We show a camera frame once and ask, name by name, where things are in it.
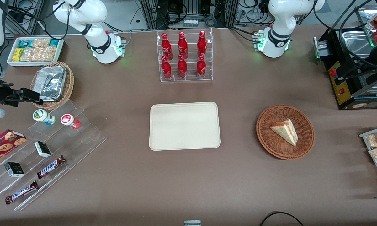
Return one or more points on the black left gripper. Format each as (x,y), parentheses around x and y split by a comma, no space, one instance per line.
(374,58)

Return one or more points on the green-lid yogurt cup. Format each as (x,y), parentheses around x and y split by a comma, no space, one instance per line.
(41,115)

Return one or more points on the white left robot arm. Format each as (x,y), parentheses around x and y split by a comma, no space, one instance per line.
(279,18)

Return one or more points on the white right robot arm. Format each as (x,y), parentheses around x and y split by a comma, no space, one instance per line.
(82,12)

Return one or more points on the red gum bottle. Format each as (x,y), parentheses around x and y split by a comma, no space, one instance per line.
(68,120)

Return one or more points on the tray of packaged crackers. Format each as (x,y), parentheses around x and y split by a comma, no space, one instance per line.
(364,135)

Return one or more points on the beige plastic tray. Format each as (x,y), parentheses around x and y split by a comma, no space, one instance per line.
(184,126)

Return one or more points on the black machine with yellow panel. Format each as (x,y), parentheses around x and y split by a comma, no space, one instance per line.
(340,83)

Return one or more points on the silver foil container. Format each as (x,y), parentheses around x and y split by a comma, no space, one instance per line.
(52,83)

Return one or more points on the light wicker basket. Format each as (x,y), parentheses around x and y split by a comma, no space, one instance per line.
(70,81)

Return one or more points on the large clear cracker bag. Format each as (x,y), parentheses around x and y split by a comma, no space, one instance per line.
(39,54)

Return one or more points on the white rectangular snack bin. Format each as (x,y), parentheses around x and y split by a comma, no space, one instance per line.
(10,58)

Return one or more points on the yellow snack packet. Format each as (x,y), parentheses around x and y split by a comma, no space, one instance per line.
(17,54)

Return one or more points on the teal snack packet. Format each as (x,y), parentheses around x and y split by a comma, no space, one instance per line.
(26,43)
(54,43)

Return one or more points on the small black box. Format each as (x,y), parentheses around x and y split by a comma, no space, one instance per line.
(14,169)
(43,149)

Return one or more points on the small clear cracker bag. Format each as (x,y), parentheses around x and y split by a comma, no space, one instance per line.
(41,42)

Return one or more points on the red cookie box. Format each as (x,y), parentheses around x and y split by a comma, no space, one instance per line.
(3,146)

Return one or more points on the clear acrylic stepped shelf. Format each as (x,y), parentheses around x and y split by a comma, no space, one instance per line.
(82,141)

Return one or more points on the Snickers chocolate bar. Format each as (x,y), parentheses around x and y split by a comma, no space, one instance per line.
(21,192)
(50,167)

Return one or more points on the wrapped triangle sandwich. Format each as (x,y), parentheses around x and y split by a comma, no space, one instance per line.
(285,131)

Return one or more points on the round brown wicker basket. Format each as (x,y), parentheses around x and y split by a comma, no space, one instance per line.
(270,141)

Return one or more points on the red cola bottle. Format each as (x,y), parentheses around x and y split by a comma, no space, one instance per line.
(166,47)
(202,44)
(166,69)
(182,68)
(201,68)
(182,45)

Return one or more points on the clear acrylic bottle rack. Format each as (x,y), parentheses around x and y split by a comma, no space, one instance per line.
(191,67)

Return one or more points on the white power strip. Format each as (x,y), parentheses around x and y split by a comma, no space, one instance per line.
(190,23)

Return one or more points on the grey device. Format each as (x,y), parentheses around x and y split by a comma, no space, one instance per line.
(192,223)

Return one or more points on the aluminium frame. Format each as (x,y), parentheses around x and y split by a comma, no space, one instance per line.
(151,12)
(28,15)

